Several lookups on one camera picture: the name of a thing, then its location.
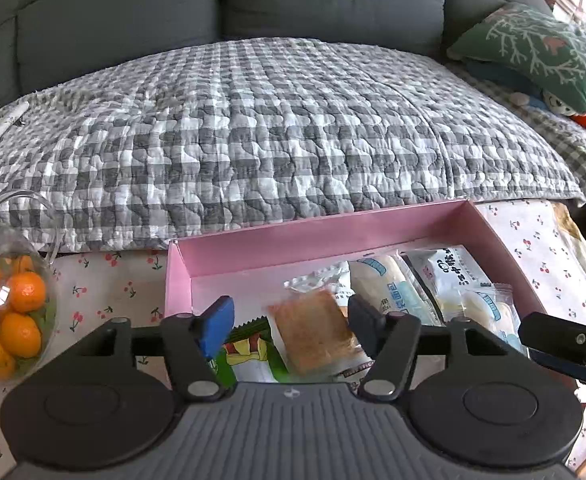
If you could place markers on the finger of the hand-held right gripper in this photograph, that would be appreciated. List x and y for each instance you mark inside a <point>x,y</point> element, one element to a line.
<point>568,367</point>
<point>558,332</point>

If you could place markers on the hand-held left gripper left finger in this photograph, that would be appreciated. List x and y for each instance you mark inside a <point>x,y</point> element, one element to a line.
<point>218,325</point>

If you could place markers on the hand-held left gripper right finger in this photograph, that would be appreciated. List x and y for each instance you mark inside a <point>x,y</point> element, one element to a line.
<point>365,322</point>

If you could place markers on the green snack packet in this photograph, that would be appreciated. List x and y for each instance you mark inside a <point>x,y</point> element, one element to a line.
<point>245,352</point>

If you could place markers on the long white blue bread packet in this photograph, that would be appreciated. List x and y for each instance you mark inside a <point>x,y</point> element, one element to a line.
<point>393,285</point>

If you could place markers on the silver foil packet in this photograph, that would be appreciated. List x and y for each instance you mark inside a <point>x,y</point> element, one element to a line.
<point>318,280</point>

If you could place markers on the small white blue bread packet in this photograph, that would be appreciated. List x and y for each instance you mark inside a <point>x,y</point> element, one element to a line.
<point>488,310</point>

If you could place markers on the pink cardboard box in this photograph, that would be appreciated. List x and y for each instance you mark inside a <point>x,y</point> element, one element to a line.
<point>323,240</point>

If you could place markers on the white packet black print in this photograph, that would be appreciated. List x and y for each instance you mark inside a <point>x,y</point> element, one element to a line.
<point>453,270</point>

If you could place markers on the cherry print tablecloth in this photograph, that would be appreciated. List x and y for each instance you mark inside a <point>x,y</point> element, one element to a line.
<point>123,285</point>

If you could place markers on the grey checkered quilt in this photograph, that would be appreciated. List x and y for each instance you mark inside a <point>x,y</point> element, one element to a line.
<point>273,135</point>

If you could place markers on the pile of small tangerines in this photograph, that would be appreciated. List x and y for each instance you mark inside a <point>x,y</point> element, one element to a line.
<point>20,295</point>

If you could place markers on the white plush toy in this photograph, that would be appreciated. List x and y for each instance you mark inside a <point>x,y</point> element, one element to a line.
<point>555,102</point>

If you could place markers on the blue cushion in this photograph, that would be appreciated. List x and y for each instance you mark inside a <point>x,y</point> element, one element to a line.
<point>498,75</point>

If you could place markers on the green branch print pillow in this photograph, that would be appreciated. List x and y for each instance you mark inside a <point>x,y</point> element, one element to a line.
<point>533,45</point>

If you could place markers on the dark grey sofa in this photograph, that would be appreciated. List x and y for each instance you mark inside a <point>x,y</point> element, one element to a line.
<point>123,10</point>

